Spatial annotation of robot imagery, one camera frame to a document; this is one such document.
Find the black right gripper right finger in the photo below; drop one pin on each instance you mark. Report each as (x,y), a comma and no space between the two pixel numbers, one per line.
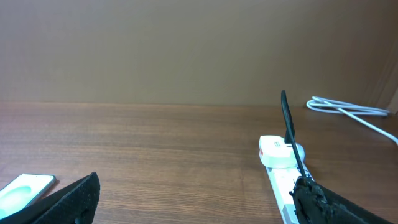
(316,204)

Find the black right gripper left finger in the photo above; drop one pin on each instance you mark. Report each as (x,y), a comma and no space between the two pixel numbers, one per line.
(73,204)

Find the blue screen smartphone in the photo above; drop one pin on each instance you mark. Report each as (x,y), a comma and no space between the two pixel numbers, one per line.
(23,191)

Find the white charger adapter plug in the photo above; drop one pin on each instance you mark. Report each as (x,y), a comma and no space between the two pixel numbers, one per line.
(275,153)

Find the white power strip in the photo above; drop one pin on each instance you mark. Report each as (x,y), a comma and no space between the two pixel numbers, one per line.
(283,182)

